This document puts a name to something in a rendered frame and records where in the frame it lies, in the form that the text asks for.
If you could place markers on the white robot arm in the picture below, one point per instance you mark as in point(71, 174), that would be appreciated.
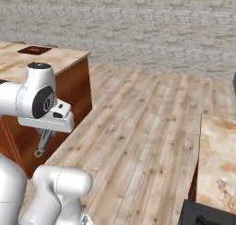
point(37, 90)

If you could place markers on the grey metal tongs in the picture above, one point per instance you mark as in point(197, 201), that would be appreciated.
point(44, 142)

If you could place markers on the light wooden counter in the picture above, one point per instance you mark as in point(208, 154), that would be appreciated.
point(216, 161)

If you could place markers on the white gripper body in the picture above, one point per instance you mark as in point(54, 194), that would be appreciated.
point(46, 123)

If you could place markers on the dark brown square tray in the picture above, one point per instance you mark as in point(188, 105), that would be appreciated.
point(34, 50)

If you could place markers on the brown wooden island counter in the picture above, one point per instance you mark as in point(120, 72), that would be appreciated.
point(73, 90)

